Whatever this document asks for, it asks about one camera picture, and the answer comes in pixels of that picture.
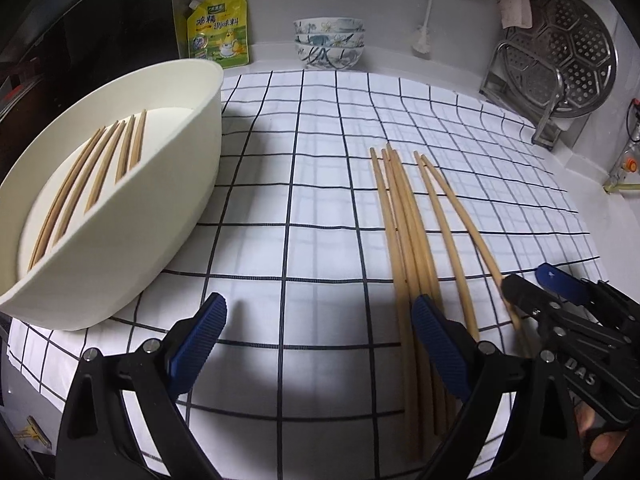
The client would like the top patterned ceramic bowl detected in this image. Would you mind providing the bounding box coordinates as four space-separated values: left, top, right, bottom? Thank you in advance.
293 16 366 35

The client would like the middle patterned ceramic bowl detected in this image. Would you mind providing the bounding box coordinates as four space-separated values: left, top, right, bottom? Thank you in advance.
294 32 364 49

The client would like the wooden chopstick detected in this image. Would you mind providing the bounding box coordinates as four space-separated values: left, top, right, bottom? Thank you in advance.
390 148 456 434
51 120 127 247
115 115 136 183
369 148 420 460
382 146 437 448
85 120 126 212
44 120 119 253
418 155 532 356
27 127 105 270
384 144 447 437
413 151 480 341
128 110 148 169

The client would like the yellow seasoning pouch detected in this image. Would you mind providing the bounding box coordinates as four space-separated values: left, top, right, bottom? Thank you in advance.
186 0 250 68

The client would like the operator hand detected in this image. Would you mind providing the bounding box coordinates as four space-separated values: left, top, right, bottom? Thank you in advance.
575 402 626 463

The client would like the white black checkered cloth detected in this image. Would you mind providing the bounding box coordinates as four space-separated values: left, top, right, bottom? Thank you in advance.
4 70 605 479

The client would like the black range hood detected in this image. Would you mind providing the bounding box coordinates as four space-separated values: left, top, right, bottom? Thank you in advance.
1 0 190 174

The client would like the patterned ceramic bowl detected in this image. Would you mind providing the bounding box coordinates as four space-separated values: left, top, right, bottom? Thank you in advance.
294 42 364 70
294 32 364 49
293 16 366 35

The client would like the gas valve with hose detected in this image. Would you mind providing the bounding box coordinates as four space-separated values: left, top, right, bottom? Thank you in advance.
603 99 639 194

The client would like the white hanging brush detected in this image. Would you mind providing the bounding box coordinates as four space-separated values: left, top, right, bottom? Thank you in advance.
411 0 434 58

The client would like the white round basin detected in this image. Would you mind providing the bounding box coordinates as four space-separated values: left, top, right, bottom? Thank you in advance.
1 58 224 330

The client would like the bottom patterned ceramic bowl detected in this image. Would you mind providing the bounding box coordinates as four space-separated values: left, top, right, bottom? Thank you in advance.
294 42 364 70

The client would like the perforated steel steamer tray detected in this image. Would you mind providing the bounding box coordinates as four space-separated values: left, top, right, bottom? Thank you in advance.
506 0 617 117

